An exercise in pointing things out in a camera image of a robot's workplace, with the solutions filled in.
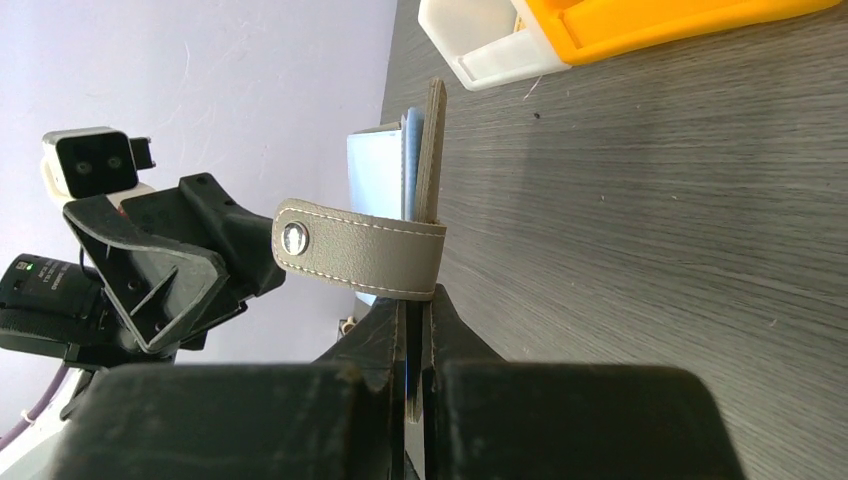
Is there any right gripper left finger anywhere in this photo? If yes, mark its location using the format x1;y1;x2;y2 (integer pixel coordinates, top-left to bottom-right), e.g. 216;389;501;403
49;299;406;479

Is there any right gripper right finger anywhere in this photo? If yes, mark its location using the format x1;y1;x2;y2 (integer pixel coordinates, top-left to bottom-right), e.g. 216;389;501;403
422;286;745;479

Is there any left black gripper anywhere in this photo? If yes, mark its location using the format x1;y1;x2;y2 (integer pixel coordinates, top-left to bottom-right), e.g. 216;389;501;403
1;172;286;371

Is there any small cream spool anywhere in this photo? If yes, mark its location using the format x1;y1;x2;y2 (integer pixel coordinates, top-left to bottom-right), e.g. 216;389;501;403
338;317;357;337

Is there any white plastic bin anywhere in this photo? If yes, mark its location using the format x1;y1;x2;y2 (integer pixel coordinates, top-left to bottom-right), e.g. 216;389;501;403
418;0;572;91

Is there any middle orange plastic bin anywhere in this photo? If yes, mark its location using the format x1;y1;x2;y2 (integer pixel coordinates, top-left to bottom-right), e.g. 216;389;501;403
514;0;840;66

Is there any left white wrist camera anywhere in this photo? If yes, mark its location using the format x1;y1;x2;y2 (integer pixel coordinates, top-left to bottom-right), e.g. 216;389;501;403
40;126;155;208

